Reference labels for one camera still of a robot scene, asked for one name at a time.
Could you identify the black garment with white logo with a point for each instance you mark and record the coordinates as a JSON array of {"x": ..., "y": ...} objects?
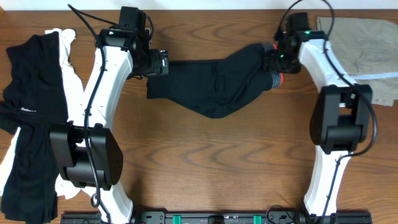
[{"x": 33, "y": 101}]

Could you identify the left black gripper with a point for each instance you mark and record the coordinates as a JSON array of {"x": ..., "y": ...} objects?
[{"x": 157, "y": 69}]

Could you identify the folded khaki trousers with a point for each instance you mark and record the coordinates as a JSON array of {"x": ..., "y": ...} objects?
[{"x": 367, "y": 50}]

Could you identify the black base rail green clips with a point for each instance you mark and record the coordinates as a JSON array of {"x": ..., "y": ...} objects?
[{"x": 214, "y": 217}]

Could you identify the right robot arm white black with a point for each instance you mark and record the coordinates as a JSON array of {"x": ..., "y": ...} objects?
[{"x": 339, "y": 121}]

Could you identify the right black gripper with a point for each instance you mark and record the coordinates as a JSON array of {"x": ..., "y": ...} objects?
[{"x": 270, "y": 64}]

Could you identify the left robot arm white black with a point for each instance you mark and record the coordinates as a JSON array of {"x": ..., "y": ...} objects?
[{"x": 85, "y": 149}]

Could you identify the black leggings grey red waistband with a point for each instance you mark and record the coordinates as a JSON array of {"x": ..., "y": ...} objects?
[{"x": 217, "y": 88}]

